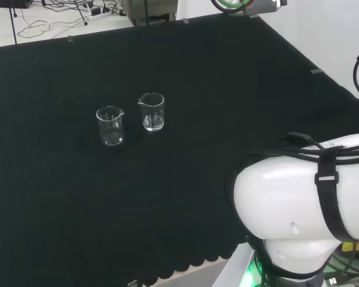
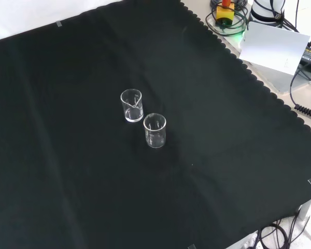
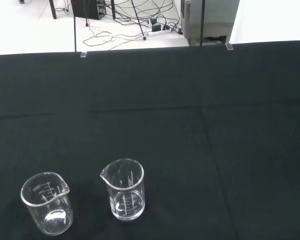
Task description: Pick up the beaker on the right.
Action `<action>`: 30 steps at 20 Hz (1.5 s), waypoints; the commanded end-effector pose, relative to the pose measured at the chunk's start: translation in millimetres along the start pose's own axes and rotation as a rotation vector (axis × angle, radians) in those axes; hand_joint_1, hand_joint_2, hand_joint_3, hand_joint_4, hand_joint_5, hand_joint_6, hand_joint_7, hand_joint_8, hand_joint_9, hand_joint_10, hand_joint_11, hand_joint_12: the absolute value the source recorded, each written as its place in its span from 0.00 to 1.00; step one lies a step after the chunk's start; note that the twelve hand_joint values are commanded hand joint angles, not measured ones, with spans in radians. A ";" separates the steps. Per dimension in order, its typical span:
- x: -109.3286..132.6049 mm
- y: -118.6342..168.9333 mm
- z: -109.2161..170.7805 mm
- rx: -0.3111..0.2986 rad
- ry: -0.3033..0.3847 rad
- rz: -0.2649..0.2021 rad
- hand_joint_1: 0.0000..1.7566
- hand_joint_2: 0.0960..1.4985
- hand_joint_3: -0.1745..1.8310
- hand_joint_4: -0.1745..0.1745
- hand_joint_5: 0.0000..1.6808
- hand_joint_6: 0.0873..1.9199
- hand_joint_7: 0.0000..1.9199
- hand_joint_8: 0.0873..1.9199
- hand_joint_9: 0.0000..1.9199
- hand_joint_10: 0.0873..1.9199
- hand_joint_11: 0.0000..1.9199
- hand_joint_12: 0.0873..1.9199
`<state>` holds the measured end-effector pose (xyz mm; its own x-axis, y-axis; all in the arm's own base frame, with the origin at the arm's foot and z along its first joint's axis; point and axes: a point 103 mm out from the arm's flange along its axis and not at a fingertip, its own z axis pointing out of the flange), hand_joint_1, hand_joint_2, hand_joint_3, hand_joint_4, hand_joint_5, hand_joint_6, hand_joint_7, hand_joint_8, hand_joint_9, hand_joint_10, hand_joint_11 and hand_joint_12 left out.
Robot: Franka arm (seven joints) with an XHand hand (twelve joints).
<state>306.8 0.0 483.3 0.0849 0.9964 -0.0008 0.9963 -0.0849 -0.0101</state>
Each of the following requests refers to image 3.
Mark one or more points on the grey metal cabinet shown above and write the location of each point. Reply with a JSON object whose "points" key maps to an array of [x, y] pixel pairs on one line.
{"points": [[210, 17]]}

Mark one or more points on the black power plug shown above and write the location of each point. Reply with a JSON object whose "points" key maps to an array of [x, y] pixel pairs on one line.
{"points": [[166, 27]]}

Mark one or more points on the black bench cloth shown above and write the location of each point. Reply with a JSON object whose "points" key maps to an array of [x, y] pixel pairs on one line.
{"points": [[190, 150]]}

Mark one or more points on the thin black pole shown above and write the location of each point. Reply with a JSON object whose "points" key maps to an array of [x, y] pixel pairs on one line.
{"points": [[75, 37], [202, 25]]}

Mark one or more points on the black desk leg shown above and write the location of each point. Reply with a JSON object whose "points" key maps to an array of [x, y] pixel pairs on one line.
{"points": [[53, 10]]}

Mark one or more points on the black plug-in adapter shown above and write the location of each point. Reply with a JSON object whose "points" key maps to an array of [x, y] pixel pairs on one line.
{"points": [[155, 27]]}

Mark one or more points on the dark computer case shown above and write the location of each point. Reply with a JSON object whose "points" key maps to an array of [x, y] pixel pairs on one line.
{"points": [[87, 8]]}

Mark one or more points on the white power strip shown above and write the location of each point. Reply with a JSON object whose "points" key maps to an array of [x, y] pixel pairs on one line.
{"points": [[160, 32]]}

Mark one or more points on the clear cloth clip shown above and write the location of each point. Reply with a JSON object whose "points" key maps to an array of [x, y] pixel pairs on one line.
{"points": [[229, 46], [83, 54]]}

